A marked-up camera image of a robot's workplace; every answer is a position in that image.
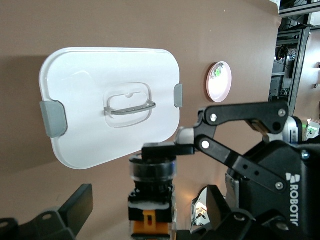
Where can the white lidded storage box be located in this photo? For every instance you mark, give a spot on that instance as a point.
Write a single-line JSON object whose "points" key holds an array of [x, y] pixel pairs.
{"points": [[110, 75]]}

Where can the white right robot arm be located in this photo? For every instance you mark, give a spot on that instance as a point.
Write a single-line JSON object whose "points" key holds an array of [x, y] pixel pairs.
{"points": [[200, 200]]}

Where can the orange and black push-button switch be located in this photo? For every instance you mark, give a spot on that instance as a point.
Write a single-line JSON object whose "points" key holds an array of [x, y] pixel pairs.
{"points": [[150, 195]]}

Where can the pink round plate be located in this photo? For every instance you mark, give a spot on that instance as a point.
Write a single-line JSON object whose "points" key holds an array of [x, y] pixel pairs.
{"points": [[220, 90]]}

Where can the dark equipment rack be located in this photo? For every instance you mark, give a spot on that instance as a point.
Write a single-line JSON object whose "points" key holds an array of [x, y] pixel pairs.
{"points": [[285, 52]]}

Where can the grey aluminium frame post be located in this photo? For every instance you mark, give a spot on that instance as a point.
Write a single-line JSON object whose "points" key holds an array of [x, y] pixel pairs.
{"points": [[300, 57]]}

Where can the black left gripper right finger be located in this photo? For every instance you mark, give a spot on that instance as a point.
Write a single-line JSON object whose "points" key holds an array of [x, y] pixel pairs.
{"points": [[220, 215]]}

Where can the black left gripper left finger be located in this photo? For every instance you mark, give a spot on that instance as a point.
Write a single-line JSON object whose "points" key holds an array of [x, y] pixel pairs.
{"points": [[72, 215]]}

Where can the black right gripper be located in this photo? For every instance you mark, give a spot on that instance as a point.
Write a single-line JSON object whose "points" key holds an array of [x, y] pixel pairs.
{"points": [[270, 200]]}

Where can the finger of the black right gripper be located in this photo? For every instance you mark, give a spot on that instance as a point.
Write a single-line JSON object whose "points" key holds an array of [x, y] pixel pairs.
{"points": [[162, 148], [190, 236]]}

